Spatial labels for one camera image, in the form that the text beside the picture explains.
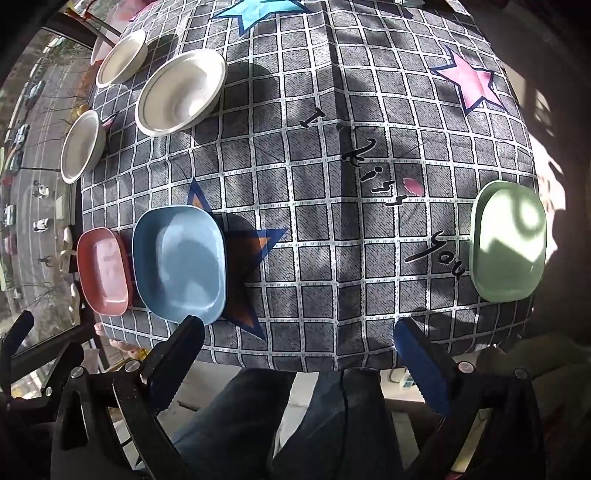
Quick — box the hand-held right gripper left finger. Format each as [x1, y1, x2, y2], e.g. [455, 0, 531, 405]
[50, 315, 206, 480]

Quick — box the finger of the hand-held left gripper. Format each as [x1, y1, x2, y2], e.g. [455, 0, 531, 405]
[0, 310, 36, 370]
[41, 342, 86, 409]

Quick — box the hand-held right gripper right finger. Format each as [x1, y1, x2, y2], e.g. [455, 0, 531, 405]
[394, 316, 548, 480]

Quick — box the small white bowl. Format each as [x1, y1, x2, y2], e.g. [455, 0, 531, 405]
[95, 30, 149, 89]
[60, 109, 108, 184]

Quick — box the large white bowl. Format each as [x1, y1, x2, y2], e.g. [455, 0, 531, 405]
[135, 48, 228, 138]

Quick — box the person's left leg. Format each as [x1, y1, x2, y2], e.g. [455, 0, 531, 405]
[157, 368, 298, 480]

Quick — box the red plate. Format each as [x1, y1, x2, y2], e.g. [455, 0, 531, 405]
[76, 227, 136, 317]

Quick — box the blue plate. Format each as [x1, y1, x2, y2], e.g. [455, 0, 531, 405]
[132, 206, 228, 325]

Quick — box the green plate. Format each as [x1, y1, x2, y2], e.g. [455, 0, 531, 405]
[468, 180, 549, 303]

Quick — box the grey checked star-print tablecloth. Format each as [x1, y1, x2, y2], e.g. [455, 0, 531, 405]
[76, 0, 543, 372]

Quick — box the pale pink cup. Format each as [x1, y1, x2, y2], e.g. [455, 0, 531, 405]
[90, 34, 114, 66]

